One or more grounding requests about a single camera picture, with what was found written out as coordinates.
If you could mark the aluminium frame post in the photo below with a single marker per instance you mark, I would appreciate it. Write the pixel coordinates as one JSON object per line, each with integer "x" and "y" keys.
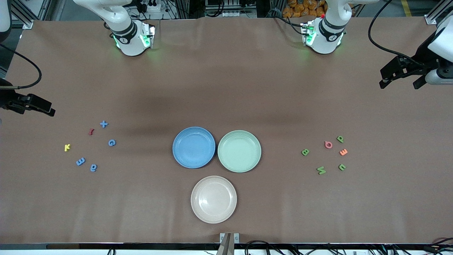
{"x": 26, "y": 14}
{"x": 437, "y": 12}

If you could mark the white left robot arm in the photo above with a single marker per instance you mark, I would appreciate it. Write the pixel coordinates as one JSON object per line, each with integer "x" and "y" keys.
{"x": 331, "y": 32}

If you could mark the green foam letter N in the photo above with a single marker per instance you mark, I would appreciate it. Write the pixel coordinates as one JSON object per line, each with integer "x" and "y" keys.
{"x": 321, "y": 170}

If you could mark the blue foam number 3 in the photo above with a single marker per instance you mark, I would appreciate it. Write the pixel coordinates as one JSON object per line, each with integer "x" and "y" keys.
{"x": 80, "y": 161}

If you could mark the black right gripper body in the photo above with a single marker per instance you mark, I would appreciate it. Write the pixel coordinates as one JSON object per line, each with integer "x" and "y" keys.
{"x": 7, "y": 100}

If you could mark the green foam letter P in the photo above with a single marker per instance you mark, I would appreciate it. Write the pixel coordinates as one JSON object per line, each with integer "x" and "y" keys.
{"x": 340, "y": 139}

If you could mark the pile of orange objects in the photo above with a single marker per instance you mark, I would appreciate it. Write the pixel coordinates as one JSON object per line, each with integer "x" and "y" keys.
{"x": 300, "y": 9}

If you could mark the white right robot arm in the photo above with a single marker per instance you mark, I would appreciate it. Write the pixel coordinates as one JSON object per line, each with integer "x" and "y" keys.
{"x": 120, "y": 24}

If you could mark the blue foam plus sign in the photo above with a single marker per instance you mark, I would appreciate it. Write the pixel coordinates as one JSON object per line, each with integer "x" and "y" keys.
{"x": 103, "y": 124}

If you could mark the brown table cover sheet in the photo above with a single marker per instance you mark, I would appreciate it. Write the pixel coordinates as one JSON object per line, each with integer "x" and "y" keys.
{"x": 226, "y": 88}

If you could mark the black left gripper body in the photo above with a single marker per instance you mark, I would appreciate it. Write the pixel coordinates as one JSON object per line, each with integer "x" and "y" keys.
{"x": 423, "y": 56}

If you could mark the pink foam letter Q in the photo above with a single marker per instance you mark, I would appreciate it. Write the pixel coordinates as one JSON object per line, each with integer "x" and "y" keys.
{"x": 328, "y": 144}

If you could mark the white power strip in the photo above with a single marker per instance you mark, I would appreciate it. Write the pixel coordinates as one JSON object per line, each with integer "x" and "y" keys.
{"x": 154, "y": 5}

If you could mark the blue foam letter a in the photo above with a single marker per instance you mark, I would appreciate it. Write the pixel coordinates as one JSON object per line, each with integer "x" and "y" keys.
{"x": 93, "y": 167}

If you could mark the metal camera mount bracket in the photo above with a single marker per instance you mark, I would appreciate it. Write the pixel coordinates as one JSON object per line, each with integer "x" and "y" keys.
{"x": 229, "y": 242}

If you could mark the blue round plate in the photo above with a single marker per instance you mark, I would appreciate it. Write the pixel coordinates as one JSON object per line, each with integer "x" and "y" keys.
{"x": 194, "y": 147}

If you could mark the light green round plate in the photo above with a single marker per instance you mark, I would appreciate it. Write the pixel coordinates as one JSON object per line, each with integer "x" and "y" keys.
{"x": 239, "y": 151}

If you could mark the beige round plate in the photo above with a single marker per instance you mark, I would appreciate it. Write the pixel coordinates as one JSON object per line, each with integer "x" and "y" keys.
{"x": 213, "y": 199}

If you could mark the blue foam letter G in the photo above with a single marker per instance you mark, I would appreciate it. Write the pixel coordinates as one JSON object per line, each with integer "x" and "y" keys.
{"x": 112, "y": 142}

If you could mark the green foam letter B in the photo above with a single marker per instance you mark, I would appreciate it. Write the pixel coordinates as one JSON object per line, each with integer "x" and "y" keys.
{"x": 305, "y": 152}

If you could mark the black table edge rail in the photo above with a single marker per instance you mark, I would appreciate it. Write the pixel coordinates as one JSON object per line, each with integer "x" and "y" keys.
{"x": 106, "y": 245}

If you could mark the orange foam letter E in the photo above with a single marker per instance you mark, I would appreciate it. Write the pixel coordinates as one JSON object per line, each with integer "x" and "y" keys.
{"x": 343, "y": 152}

